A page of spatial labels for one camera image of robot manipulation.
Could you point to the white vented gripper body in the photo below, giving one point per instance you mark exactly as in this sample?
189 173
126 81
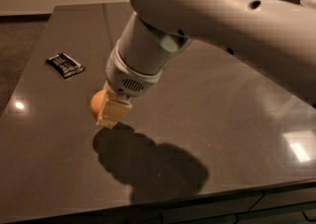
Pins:
127 77

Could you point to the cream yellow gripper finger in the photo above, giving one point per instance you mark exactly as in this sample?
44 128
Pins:
115 107

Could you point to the orange fruit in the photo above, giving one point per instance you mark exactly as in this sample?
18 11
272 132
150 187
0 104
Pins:
96 103

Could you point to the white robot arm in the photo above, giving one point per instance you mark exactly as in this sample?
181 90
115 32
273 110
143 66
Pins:
275 37

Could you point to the black rxbar chocolate wrapper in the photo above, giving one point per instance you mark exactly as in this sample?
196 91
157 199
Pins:
65 65

